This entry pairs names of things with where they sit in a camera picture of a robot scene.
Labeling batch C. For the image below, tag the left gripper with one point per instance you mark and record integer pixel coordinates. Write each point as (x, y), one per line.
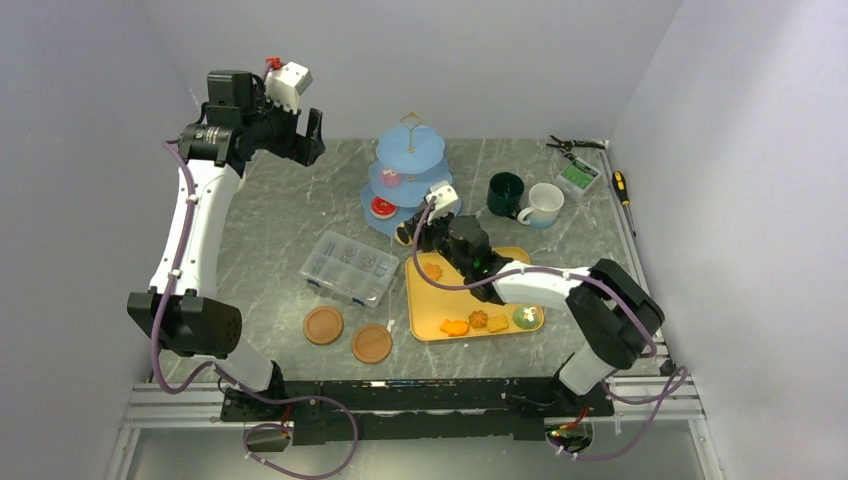
(302, 149)

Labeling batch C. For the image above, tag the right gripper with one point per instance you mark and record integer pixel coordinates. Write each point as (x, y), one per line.
(427, 228)

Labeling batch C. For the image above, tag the flower shaped orange cookie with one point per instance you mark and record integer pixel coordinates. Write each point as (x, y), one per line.
(432, 271)

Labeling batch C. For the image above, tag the yellow cupcake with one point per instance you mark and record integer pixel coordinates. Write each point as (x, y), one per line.
(402, 237)

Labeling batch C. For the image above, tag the blue three-tier cake stand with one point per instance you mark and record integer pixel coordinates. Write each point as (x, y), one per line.
(414, 150)

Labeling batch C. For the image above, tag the red donut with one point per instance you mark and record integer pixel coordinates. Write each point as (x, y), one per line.
(382, 209)

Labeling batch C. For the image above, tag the purple cupcake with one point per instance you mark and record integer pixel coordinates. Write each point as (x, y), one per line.
(390, 178)

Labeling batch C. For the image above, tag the green cupcake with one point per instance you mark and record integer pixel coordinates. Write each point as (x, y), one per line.
(528, 317)

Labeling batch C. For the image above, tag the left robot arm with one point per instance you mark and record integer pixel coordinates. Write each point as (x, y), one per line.
(179, 311)

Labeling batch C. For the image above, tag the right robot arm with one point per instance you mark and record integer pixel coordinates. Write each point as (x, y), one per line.
(616, 316)

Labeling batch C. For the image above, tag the dark green mug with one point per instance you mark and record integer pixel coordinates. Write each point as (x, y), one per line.
(505, 191)

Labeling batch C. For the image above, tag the yellow serving tray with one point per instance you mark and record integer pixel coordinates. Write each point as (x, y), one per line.
(429, 307)

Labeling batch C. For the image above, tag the square yellow cracker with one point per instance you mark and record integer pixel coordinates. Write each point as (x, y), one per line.
(497, 323)

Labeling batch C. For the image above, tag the white mug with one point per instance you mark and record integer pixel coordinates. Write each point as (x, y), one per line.
(544, 202)

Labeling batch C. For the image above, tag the clear plastic screw box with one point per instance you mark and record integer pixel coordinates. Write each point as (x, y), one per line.
(350, 268)

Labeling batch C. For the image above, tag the green label plastic box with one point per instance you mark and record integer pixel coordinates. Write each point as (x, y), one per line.
(577, 178)

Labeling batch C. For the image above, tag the brown round coaster right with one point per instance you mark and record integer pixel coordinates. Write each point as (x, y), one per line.
(371, 343)

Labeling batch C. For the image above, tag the brown round coaster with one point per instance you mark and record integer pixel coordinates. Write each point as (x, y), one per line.
(323, 325)
(371, 343)

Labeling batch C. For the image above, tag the black pliers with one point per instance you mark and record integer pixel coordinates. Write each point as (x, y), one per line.
(568, 146)

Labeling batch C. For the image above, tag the brown round coaster left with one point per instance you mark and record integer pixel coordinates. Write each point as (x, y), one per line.
(323, 325)

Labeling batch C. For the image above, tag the yellow black screwdriver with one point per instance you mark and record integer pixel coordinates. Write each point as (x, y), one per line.
(619, 184)

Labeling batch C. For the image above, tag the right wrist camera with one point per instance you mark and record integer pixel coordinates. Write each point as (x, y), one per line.
(442, 199)

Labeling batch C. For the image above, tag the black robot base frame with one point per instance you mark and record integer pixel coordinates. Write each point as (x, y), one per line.
(520, 408)

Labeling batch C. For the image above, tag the aluminium rail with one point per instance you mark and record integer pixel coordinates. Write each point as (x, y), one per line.
(204, 405)

